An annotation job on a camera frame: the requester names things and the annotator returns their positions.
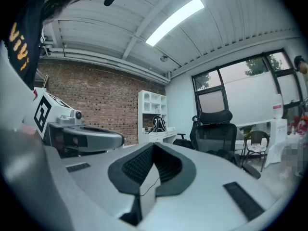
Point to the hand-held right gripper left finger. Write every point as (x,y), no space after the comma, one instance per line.
(96,189)

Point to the long ceiling light strip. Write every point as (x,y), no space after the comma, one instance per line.
(174,20)

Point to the white ceiling pipes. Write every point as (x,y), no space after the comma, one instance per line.
(108,61)

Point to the black backpack with white stripes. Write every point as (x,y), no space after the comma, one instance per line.
(159,124)

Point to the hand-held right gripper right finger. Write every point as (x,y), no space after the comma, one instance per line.
(204,201)

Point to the black mesh office chair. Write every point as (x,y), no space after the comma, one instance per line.
(214,133)

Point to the person's black printed shirt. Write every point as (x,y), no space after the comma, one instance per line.
(24,20)

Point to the small black office chair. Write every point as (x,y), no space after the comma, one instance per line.
(183,143)

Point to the white bookshelf desk unit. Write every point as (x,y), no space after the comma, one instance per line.
(146,105)

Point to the round ceiling smoke detector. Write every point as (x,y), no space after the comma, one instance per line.
(164,58)

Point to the black framed window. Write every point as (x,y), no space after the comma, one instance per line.
(250,97)

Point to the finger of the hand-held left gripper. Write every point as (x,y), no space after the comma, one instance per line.
(106,139)

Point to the clear water dispenser bottle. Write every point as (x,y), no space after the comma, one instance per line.
(277,105)

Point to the white water dispenser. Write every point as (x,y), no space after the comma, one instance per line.
(280,133)

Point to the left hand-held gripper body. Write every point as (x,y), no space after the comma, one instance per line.
(43,112)

